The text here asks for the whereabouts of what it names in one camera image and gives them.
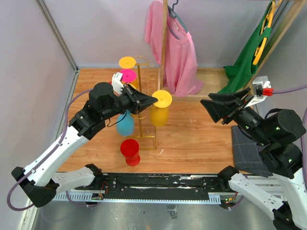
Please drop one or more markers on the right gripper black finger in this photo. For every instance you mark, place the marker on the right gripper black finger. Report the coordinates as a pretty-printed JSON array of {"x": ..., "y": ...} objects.
[
  {"x": 217, "y": 110},
  {"x": 225, "y": 97}
]

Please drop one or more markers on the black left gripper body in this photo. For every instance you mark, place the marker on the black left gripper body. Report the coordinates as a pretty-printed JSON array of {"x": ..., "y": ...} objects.
[{"x": 128, "y": 102}]

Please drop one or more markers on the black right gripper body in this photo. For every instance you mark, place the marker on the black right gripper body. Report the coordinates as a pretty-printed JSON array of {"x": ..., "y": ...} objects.
[{"x": 243, "y": 100}]

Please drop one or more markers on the yellow wine glass front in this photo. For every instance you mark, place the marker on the yellow wine glass front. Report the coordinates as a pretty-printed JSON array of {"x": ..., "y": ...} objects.
[{"x": 159, "y": 115}]

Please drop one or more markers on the yellow wine glass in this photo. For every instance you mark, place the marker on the yellow wine glass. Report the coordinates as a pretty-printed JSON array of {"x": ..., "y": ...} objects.
[
  {"x": 133, "y": 86},
  {"x": 159, "y": 115},
  {"x": 127, "y": 62}
]

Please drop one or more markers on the blue plastic wine glass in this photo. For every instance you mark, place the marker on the blue plastic wine glass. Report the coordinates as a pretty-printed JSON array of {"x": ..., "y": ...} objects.
[{"x": 125, "y": 124}]

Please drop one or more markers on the pink plastic wine glass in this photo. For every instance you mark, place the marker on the pink plastic wine glass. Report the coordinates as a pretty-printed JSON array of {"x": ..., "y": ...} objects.
[{"x": 128, "y": 75}]

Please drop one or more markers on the red plastic wine glass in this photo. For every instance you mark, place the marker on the red plastic wine glass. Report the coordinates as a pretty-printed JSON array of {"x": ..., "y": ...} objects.
[{"x": 130, "y": 150}]

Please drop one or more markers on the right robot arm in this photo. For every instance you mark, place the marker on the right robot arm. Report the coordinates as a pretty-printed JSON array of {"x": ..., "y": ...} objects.
[{"x": 277, "y": 133}]

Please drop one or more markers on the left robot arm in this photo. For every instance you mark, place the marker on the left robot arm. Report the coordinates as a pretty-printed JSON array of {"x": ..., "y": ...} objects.
[{"x": 39, "y": 180}]

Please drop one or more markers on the green t-shirt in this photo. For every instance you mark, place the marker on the green t-shirt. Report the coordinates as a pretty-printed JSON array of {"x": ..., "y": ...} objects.
[{"x": 242, "y": 71}]

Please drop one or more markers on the pink t-shirt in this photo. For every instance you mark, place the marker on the pink t-shirt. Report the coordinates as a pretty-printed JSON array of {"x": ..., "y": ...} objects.
[{"x": 180, "y": 56}]

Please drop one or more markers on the yellow clothes hanger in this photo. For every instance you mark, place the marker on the yellow clothes hanger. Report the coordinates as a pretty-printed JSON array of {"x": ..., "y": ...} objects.
[{"x": 265, "y": 25}]

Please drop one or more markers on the dark grey grid mat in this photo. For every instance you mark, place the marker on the dark grey grid mat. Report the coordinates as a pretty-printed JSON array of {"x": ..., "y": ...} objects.
[{"x": 245, "y": 154}]

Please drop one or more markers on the grey clothes hanger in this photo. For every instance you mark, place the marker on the grey clothes hanger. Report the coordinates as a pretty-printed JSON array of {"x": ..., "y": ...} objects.
[{"x": 174, "y": 15}]

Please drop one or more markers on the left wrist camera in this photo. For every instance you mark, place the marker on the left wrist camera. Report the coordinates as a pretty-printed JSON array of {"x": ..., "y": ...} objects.
[{"x": 116, "y": 83}]

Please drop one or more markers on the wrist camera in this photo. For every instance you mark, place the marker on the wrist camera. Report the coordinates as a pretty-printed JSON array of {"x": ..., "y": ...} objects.
[
  {"x": 262, "y": 89},
  {"x": 116, "y": 83}
]

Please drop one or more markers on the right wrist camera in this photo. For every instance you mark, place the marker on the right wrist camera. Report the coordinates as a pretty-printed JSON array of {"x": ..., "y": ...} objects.
[{"x": 262, "y": 89}]

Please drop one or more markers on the wooden stand post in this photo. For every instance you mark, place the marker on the wooden stand post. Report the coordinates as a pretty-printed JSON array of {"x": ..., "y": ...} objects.
[{"x": 164, "y": 25}]

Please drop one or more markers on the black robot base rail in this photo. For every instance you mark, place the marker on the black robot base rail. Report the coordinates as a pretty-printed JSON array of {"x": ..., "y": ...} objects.
[{"x": 156, "y": 187}]

